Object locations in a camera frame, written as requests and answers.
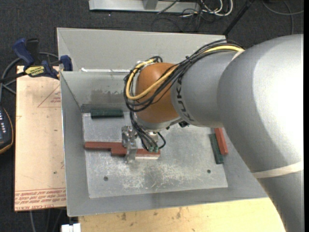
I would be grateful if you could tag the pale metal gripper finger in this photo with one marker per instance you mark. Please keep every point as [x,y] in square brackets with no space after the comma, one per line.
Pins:
[127,135]
[131,155]

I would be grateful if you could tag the red-brown flat block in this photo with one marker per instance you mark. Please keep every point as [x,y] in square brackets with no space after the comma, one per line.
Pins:
[147,153]
[221,141]
[102,145]

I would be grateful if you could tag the dark green flat block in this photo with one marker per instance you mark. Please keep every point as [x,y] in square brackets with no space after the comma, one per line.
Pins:
[216,151]
[107,113]

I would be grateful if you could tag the grey metal bin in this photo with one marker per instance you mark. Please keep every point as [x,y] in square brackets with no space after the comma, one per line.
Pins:
[169,178]

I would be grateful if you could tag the brown cardboard board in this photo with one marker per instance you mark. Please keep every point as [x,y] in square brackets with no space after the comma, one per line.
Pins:
[38,139]

